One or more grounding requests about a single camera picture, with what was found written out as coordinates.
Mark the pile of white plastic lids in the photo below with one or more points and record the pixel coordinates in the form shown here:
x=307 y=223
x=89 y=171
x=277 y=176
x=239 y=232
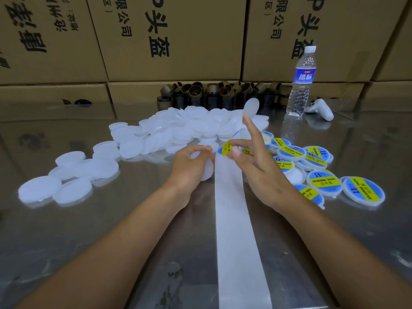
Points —
x=167 y=125

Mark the person's left hand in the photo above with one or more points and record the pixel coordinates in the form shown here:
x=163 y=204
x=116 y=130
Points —
x=183 y=177

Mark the stack of brown cardboard boxes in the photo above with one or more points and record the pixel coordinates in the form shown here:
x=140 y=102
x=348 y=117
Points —
x=177 y=38

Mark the white handheld controller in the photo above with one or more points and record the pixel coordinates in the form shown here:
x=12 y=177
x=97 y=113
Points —
x=320 y=110

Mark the sticker roll with backing strip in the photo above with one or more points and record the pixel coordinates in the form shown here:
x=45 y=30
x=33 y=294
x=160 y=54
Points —
x=241 y=254

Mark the person's right hand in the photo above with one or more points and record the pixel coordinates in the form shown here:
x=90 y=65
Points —
x=270 y=180

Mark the row of dark cardboard tubes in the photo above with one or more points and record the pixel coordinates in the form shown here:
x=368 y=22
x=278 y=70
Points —
x=203 y=96

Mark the clear plastic water bottle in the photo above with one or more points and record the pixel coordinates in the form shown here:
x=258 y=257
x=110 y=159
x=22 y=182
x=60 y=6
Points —
x=300 y=82

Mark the person's right forearm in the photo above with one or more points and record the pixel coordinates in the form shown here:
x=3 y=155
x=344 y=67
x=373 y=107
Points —
x=351 y=264

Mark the person's left forearm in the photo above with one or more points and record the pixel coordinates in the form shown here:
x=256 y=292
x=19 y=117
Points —
x=100 y=264

